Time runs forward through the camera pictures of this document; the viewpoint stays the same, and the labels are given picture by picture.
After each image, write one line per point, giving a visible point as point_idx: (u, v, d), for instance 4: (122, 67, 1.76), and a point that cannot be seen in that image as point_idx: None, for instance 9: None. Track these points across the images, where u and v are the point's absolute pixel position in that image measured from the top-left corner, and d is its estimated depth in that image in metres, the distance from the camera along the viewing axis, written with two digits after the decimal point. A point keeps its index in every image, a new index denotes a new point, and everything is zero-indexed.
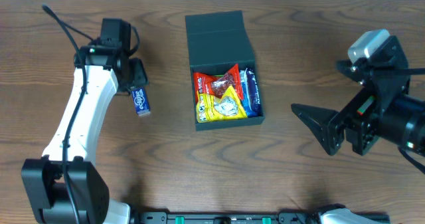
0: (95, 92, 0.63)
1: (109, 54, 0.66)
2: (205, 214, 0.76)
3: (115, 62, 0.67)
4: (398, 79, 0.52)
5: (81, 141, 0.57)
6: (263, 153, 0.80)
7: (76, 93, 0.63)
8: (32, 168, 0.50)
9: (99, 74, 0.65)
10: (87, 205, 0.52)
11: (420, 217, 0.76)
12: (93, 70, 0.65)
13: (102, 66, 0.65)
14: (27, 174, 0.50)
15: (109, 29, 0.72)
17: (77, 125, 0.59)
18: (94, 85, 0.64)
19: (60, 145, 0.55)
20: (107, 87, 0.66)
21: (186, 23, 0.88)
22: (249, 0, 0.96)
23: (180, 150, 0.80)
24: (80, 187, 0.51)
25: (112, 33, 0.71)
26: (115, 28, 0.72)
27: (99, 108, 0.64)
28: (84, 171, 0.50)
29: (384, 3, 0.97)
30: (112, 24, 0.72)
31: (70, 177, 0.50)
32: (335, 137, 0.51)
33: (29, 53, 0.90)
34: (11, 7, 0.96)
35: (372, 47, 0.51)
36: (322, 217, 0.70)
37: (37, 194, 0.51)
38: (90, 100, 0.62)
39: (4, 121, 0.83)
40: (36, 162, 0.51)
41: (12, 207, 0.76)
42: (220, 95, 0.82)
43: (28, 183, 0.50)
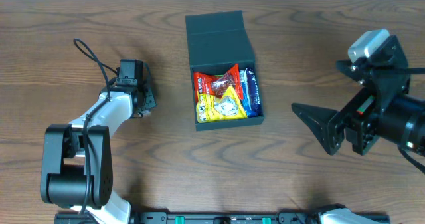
0: (117, 102, 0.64)
1: (129, 90, 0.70)
2: (206, 214, 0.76)
3: (133, 98, 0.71)
4: (398, 77, 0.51)
5: (100, 121, 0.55)
6: (263, 153, 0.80)
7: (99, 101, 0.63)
8: (54, 129, 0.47)
9: (121, 95, 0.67)
10: (99, 172, 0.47)
11: (420, 217, 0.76)
12: (117, 94, 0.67)
13: (127, 96, 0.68)
14: (50, 135, 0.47)
15: (125, 68, 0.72)
17: (100, 112, 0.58)
18: (115, 98, 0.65)
19: (82, 118, 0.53)
20: (125, 104, 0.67)
21: (186, 23, 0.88)
22: (249, 0, 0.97)
23: (180, 150, 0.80)
24: (96, 148, 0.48)
25: (128, 73, 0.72)
26: (132, 68, 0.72)
27: (119, 113, 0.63)
28: (104, 130, 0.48)
29: (384, 3, 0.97)
30: (128, 65, 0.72)
31: (87, 137, 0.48)
32: (335, 137, 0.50)
33: (29, 53, 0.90)
34: (11, 8, 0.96)
35: (372, 47, 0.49)
36: (322, 217, 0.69)
37: (52, 161, 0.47)
38: (111, 104, 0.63)
39: (4, 121, 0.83)
40: (58, 126, 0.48)
41: (12, 206, 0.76)
42: (220, 95, 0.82)
43: (48, 145, 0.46)
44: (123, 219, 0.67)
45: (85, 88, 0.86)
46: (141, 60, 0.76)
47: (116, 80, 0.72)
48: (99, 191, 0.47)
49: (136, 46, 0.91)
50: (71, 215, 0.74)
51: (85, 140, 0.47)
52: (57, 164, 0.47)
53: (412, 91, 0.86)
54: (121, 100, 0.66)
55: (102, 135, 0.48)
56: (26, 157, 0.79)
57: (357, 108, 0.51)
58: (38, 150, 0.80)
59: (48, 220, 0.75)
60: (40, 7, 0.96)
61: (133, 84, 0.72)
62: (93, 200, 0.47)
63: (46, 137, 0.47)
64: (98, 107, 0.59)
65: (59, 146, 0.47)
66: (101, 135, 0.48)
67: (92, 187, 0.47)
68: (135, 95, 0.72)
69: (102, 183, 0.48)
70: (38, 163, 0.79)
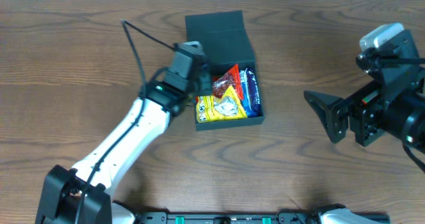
0: (145, 129, 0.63)
1: (171, 97, 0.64)
2: (205, 214, 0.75)
3: (172, 108, 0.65)
4: (406, 68, 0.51)
5: (110, 170, 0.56)
6: (263, 152, 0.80)
7: (127, 121, 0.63)
8: (57, 175, 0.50)
9: (157, 114, 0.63)
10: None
11: (420, 217, 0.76)
12: (151, 106, 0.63)
13: (161, 106, 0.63)
14: (51, 181, 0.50)
15: (180, 62, 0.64)
17: (114, 153, 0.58)
18: (146, 121, 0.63)
19: (91, 165, 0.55)
20: (155, 129, 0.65)
21: (186, 22, 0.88)
22: (249, 0, 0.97)
23: (180, 150, 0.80)
24: (89, 215, 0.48)
25: (180, 69, 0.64)
26: (186, 64, 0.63)
27: (141, 143, 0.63)
28: (101, 201, 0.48)
29: (384, 2, 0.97)
30: (184, 60, 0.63)
31: (85, 201, 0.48)
32: (337, 123, 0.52)
33: (29, 53, 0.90)
34: (11, 8, 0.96)
35: (382, 38, 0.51)
36: (322, 217, 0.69)
37: (49, 203, 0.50)
38: (137, 133, 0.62)
39: (4, 121, 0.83)
40: (63, 171, 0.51)
41: (12, 206, 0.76)
42: (220, 95, 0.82)
43: (48, 191, 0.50)
44: None
45: (85, 88, 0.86)
46: (200, 52, 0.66)
47: (168, 72, 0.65)
48: None
49: (136, 46, 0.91)
50: None
51: (81, 205, 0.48)
52: (53, 207, 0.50)
53: None
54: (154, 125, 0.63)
55: (97, 207, 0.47)
56: (26, 157, 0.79)
57: (362, 98, 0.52)
58: (38, 150, 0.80)
59: None
60: (40, 7, 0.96)
61: (181, 86, 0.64)
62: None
63: (48, 180, 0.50)
64: (118, 141, 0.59)
65: (56, 195, 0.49)
66: (97, 206, 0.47)
67: None
68: (178, 104, 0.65)
69: None
70: (38, 163, 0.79)
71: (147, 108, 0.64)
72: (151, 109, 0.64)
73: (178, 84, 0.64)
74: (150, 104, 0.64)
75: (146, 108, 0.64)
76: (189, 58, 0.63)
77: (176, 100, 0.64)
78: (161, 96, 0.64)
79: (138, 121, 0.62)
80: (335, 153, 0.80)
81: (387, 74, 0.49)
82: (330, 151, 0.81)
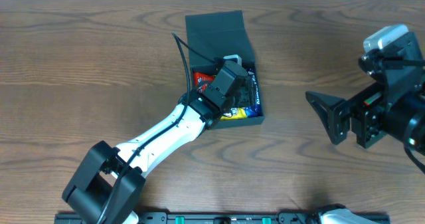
0: (184, 131, 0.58)
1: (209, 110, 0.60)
2: (205, 214, 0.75)
3: (208, 120, 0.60)
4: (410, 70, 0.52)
5: (147, 160, 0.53)
6: (263, 152, 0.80)
7: (169, 119, 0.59)
8: (101, 151, 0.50)
9: (195, 119, 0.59)
10: (111, 219, 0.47)
11: (420, 217, 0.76)
12: (191, 113, 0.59)
13: (199, 115, 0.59)
14: (93, 154, 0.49)
15: (222, 78, 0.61)
17: (153, 145, 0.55)
18: (185, 124, 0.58)
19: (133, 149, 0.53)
20: (191, 135, 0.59)
21: (186, 23, 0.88)
22: (250, 0, 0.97)
23: (180, 150, 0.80)
24: (122, 195, 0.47)
25: (222, 86, 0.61)
26: (228, 82, 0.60)
27: (176, 145, 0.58)
28: (137, 185, 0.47)
29: (384, 3, 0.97)
30: (226, 78, 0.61)
31: (121, 180, 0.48)
32: (339, 125, 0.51)
33: (29, 52, 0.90)
34: (11, 8, 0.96)
35: (387, 40, 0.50)
36: (323, 217, 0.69)
37: (84, 175, 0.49)
38: (174, 134, 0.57)
39: (4, 121, 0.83)
40: (107, 149, 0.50)
41: (12, 206, 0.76)
42: None
43: (87, 162, 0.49)
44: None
45: (85, 88, 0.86)
46: (245, 72, 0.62)
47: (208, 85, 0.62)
48: None
49: (136, 46, 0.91)
50: (70, 215, 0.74)
51: (117, 183, 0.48)
52: (85, 181, 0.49)
53: None
54: (192, 130, 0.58)
55: (133, 187, 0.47)
56: (26, 157, 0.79)
57: (364, 99, 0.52)
58: (38, 150, 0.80)
59: (47, 221, 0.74)
60: (40, 7, 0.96)
61: (219, 102, 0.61)
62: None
63: (91, 153, 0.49)
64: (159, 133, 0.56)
65: (93, 169, 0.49)
66: (133, 187, 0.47)
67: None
68: (212, 117, 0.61)
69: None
70: (37, 163, 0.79)
71: (188, 113, 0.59)
72: (192, 115, 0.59)
73: (217, 99, 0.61)
74: (190, 112, 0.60)
75: (187, 112, 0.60)
76: (232, 78, 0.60)
77: (212, 114, 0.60)
78: (198, 108, 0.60)
79: (179, 121, 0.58)
80: (335, 153, 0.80)
81: (391, 76, 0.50)
82: (330, 151, 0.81)
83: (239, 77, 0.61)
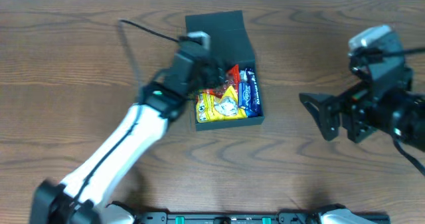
0: (141, 136, 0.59)
1: (170, 102, 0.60)
2: (205, 214, 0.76)
3: (172, 112, 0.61)
4: (396, 58, 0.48)
5: (100, 185, 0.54)
6: (263, 152, 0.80)
7: (122, 129, 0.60)
8: (46, 193, 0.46)
9: (152, 122, 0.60)
10: None
11: (420, 217, 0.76)
12: (148, 113, 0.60)
13: (159, 112, 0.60)
14: (40, 197, 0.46)
15: (178, 66, 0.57)
17: (104, 167, 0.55)
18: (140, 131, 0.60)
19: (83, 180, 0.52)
20: (151, 137, 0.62)
21: (186, 23, 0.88)
22: (250, 0, 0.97)
23: (180, 150, 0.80)
24: None
25: (180, 73, 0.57)
26: (186, 70, 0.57)
27: (134, 153, 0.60)
28: (91, 219, 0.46)
29: (384, 2, 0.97)
30: (183, 63, 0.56)
31: (74, 219, 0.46)
32: (329, 119, 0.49)
33: (30, 53, 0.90)
34: (11, 8, 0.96)
35: (370, 38, 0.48)
36: (322, 217, 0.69)
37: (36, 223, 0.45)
38: (131, 143, 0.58)
39: (4, 121, 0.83)
40: (52, 188, 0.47)
41: (12, 206, 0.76)
42: (220, 95, 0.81)
43: (37, 207, 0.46)
44: None
45: (85, 88, 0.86)
46: (203, 54, 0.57)
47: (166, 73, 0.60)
48: None
49: (136, 46, 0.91)
50: None
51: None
52: None
53: None
54: (147, 134, 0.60)
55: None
56: (26, 157, 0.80)
57: (352, 94, 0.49)
58: (38, 150, 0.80)
59: None
60: (40, 7, 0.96)
61: (181, 90, 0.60)
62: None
63: (36, 197, 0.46)
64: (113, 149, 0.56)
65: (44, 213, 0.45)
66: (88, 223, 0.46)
67: None
68: (176, 109, 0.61)
69: None
70: (37, 163, 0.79)
71: (145, 112, 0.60)
72: (149, 112, 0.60)
73: (178, 88, 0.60)
74: (146, 109, 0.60)
75: (143, 112, 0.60)
76: (190, 62, 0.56)
77: (175, 105, 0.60)
78: (160, 100, 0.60)
79: (133, 129, 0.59)
80: (335, 153, 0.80)
81: (376, 70, 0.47)
82: (330, 151, 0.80)
83: (198, 60, 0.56)
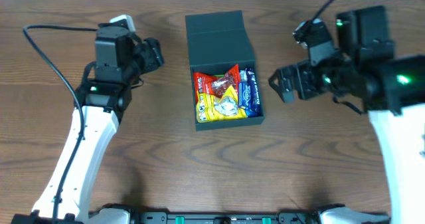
0: (94, 138, 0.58)
1: (109, 92, 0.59)
2: (205, 213, 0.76)
3: (117, 101, 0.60)
4: (325, 28, 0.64)
5: (73, 197, 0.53)
6: (263, 152, 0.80)
7: (73, 137, 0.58)
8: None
9: (99, 119, 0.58)
10: None
11: None
12: (91, 112, 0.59)
13: (102, 107, 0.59)
14: None
15: (101, 52, 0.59)
17: (71, 179, 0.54)
18: (93, 130, 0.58)
19: (52, 199, 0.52)
20: (107, 131, 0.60)
21: (186, 23, 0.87)
22: (250, 0, 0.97)
23: (180, 150, 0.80)
24: None
25: (108, 60, 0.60)
26: (111, 52, 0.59)
27: (97, 154, 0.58)
28: None
29: (384, 2, 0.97)
30: (107, 48, 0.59)
31: None
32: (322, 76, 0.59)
33: (29, 52, 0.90)
34: (11, 8, 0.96)
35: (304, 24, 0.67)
36: (322, 215, 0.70)
37: None
38: (87, 146, 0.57)
39: (4, 121, 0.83)
40: (24, 218, 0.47)
41: (12, 206, 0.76)
42: (220, 95, 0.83)
43: None
44: None
45: None
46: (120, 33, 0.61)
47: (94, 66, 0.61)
48: None
49: None
50: None
51: None
52: None
53: None
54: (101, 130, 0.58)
55: None
56: (26, 157, 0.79)
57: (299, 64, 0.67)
58: (38, 150, 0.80)
59: None
60: (40, 7, 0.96)
61: (116, 76, 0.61)
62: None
63: None
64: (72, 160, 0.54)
65: None
66: None
67: None
68: (120, 96, 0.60)
69: None
70: (37, 163, 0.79)
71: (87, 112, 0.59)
72: (93, 110, 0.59)
73: (113, 74, 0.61)
74: (89, 109, 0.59)
75: (87, 112, 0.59)
76: (111, 44, 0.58)
77: (118, 92, 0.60)
78: (103, 92, 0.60)
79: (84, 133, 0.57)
80: (335, 153, 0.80)
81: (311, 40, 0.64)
82: (330, 151, 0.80)
83: (118, 40, 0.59)
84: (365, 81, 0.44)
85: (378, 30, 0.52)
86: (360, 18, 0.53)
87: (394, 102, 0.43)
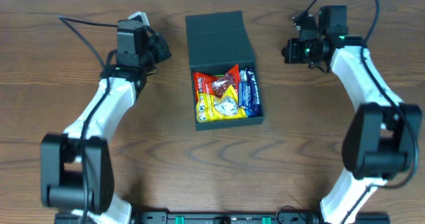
0: (117, 94, 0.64)
1: (131, 72, 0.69)
2: (205, 213, 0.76)
3: (136, 80, 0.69)
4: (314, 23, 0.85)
5: (99, 127, 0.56)
6: (263, 152, 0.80)
7: (99, 93, 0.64)
8: (52, 141, 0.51)
9: (123, 82, 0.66)
10: (97, 187, 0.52)
11: (420, 217, 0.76)
12: (117, 80, 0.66)
13: (126, 80, 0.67)
14: (46, 147, 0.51)
15: (123, 40, 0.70)
17: (97, 114, 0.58)
18: (117, 88, 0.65)
19: (80, 125, 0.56)
20: (127, 94, 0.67)
21: (187, 23, 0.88)
22: (250, 0, 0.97)
23: (180, 150, 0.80)
24: (93, 164, 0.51)
25: (127, 47, 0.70)
26: (131, 40, 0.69)
27: (118, 110, 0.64)
28: (101, 146, 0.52)
29: (384, 3, 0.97)
30: (126, 37, 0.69)
31: (85, 152, 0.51)
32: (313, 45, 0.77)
33: (30, 52, 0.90)
34: (11, 8, 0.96)
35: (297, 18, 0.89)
36: (320, 200, 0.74)
37: (50, 173, 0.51)
38: (112, 99, 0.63)
39: (4, 121, 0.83)
40: (56, 137, 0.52)
41: (12, 206, 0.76)
42: (220, 95, 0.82)
43: (46, 156, 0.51)
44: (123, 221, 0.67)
45: (85, 87, 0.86)
46: (139, 26, 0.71)
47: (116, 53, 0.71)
48: (98, 200, 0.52)
49: None
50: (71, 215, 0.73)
51: (83, 156, 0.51)
52: (56, 174, 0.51)
53: (414, 90, 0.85)
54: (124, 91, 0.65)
55: (99, 149, 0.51)
56: (27, 157, 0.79)
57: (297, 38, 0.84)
58: (38, 150, 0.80)
59: (47, 220, 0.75)
60: (40, 7, 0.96)
61: (135, 62, 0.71)
62: (93, 208, 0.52)
63: (43, 149, 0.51)
64: (98, 103, 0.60)
65: (56, 159, 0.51)
66: (99, 149, 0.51)
67: (92, 198, 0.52)
68: (139, 78, 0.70)
69: (102, 193, 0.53)
70: (38, 163, 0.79)
71: (113, 82, 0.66)
72: (118, 82, 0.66)
73: (133, 60, 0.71)
74: (115, 82, 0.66)
75: (113, 82, 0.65)
76: (130, 34, 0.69)
77: (137, 74, 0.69)
78: (123, 70, 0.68)
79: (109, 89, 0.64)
80: (335, 152, 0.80)
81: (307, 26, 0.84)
82: (330, 150, 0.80)
83: (135, 31, 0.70)
84: (322, 46, 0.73)
85: (342, 19, 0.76)
86: (331, 10, 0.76)
87: (342, 44, 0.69)
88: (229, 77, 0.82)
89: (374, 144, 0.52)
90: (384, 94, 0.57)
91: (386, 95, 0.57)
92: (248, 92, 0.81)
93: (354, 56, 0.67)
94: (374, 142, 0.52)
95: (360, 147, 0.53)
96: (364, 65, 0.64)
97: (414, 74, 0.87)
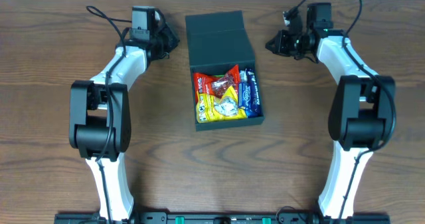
0: (132, 58, 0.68)
1: (143, 43, 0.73)
2: (205, 214, 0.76)
3: (147, 52, 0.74)
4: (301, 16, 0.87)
5: (119, 78, 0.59)
6: (263, 153, 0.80)
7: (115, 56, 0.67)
8: (79, 85, 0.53)
9: (137, 48, 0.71)
10: (120, 127, 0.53)
11: (420, 217, 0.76)
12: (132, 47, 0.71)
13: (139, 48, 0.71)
14: (76, 90, 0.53)
15: (138, 18, 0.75)
17: (117, 69, 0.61)
18: (131, 54, 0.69)
19: (102, 76, 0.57)
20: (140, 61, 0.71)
21: (188, 24, 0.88)
22: (250, 0, 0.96)
23: (180, 150, 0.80)
24: (117, 104, 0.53)
25: (141, 23, 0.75)
26: (145, 18, 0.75)
27: (133, 71, 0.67)
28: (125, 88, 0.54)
29: (385, 2, 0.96)
30: (140, 14, 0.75)
31: (111, 93, 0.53)
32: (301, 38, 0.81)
33: (29, 52, 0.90)
34: (10, 8, 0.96)
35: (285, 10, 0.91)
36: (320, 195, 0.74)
37: (77, 113, 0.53)
38: (127, 61, 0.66)
39: (4, 121, 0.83)
40: (82, 82, 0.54)
41: (13, 206, 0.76)
42: (220, 95, 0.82)
43: (74, 97, 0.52)
44: (128, 208, 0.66)
45: None
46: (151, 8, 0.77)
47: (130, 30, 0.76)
48: (120, 139, 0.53)
49: None
50: (71, 215, 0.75)
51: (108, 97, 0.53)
52: (82, 115, 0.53)
53: (414, 90, 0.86)
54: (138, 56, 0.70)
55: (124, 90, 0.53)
56: (27, 158, 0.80)
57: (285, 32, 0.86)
58: (38, 150, 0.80)
59: (48, 220, 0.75)
60: (39, 7, 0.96)
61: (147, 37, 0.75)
62: (115, 149, 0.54)
63: (72, 92, 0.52)
64: (115, 62, 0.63)
65: (83, 100, 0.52)
66: (123, 90, 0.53)
67: (113, 137, 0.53)
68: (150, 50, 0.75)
69: (123, 133, 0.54)
70: (38, 164, 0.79)
71: (129, 49, 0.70)
72: (132, 49, 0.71)
73: (145, 35, 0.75)
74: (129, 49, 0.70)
75: (129, 50, 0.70)
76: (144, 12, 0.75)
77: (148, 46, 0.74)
78: (135, 44, 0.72)
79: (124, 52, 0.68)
80: None
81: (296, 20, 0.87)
82: (330, 151, 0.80)
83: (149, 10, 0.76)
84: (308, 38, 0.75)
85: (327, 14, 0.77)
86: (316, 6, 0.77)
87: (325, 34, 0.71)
88: (228, 77, 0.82)
89: (356, 113, 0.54)
90: (363, 69, 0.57)
91: (364, 70, 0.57)
92: (248, 92, 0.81)
93: (336, 42, 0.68)
94: (353, 112, 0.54)
95: (342, 115, 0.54)
96: (346, 50, 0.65)
97: (414, 75, 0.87)
